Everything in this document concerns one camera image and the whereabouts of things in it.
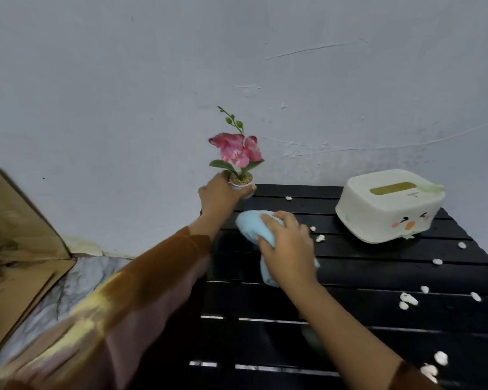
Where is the person's left hand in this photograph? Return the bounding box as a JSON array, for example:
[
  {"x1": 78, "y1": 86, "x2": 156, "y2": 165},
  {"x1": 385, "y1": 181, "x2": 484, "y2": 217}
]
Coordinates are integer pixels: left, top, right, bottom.
[{"x1": 198, "y1": 171, "x2": 257, "y2": 227}]

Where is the person's right hand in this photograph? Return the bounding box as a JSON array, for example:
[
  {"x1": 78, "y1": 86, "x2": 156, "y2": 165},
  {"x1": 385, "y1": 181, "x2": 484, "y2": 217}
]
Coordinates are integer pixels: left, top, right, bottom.
[{"x1": 256, "y1": 210, "x2": 320, "y2": 295}]

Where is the light blue cleaning cloth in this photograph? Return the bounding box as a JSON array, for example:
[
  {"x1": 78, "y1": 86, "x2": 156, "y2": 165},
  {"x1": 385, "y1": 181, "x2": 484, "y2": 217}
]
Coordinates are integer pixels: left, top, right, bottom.
[{"x1": 235, "y1": 210, "x2": 321, "y2": 288}]

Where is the pink artificial orchid white pot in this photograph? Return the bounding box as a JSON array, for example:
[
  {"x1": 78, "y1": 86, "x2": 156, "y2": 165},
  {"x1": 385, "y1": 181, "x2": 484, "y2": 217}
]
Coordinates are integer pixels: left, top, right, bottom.
[{"x1": 208, "y1": 106, "x2": 265, "y2": 199}]

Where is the person's right forearm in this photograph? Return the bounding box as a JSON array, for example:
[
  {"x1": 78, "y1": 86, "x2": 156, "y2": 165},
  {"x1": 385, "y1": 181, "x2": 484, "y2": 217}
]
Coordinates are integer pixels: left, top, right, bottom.
[{"x1": 287, "y1": 280, "x2": 442, "y2": 390}]

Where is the person's left forearm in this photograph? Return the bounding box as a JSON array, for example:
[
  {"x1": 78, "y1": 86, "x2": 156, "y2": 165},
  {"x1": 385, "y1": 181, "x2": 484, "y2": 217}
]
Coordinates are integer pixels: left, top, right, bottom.
[{"x1": 0, "y1": 217, "x2": 223, "y2": 390}]

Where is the cream tissue box cartoon face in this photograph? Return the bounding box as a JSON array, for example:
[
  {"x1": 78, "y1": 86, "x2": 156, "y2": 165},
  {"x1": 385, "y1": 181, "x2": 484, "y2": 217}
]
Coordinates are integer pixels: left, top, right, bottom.
[{"x1": 335, "y1": 169, "x2": 446, "y2": 244}]

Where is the brown cardboard sheet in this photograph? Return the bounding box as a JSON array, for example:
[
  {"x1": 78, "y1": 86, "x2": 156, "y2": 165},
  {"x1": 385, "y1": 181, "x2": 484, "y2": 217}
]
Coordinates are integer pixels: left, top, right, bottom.
[{"x1": 0, "y1": 166, "x2": 77, "y2": 364}]

